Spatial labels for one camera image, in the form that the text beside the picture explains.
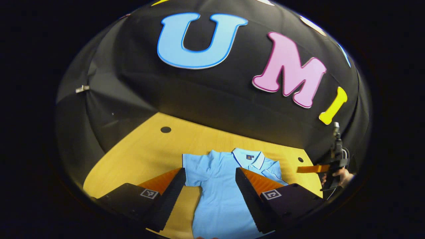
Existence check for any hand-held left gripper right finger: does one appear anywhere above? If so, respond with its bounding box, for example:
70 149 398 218
235 167 325 234

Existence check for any black backdrop cloth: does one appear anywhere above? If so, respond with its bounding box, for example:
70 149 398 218
55 0 372 190

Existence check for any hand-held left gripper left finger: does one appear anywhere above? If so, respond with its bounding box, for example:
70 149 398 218
96 168 187 232

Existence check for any light blue T-shirt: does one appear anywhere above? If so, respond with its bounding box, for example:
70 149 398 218
182 148 289 239

